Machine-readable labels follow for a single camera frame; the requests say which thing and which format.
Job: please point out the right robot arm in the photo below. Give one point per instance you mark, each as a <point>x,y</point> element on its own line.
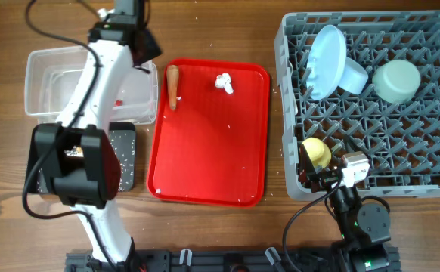
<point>364,222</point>

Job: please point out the black plastic tray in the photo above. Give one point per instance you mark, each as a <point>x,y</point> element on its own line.
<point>127,158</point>

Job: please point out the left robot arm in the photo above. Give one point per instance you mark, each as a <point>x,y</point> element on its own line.
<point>74,154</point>

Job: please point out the light blue plate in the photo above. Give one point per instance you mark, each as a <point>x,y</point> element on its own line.
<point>326,61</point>

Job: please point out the orange carrot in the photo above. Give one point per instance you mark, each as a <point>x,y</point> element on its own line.
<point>172,77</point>

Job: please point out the grey dishwasher rack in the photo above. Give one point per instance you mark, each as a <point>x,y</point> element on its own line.
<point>402,140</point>

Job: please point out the white tissue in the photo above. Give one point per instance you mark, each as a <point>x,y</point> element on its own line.
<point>223,81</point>

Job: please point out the clear plastic bin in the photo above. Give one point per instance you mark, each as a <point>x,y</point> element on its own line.
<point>53,74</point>

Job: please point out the food scraps on plate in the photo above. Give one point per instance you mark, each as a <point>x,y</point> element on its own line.
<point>125,158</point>

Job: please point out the pale green bowl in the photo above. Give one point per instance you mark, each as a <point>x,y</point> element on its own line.
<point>397,81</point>

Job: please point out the yellow plastic cup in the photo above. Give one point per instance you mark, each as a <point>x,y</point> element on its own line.
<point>318,152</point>

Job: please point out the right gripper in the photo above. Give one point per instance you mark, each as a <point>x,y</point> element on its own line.
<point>324,178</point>

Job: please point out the red plastic tray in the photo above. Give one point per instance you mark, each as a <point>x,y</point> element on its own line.
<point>212,149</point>

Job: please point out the light blue bowl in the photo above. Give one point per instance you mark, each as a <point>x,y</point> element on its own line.
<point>354,77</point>

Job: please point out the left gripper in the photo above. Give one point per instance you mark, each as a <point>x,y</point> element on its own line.
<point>153,47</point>

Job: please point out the white plastic spoon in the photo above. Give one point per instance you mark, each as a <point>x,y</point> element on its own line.
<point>292,93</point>

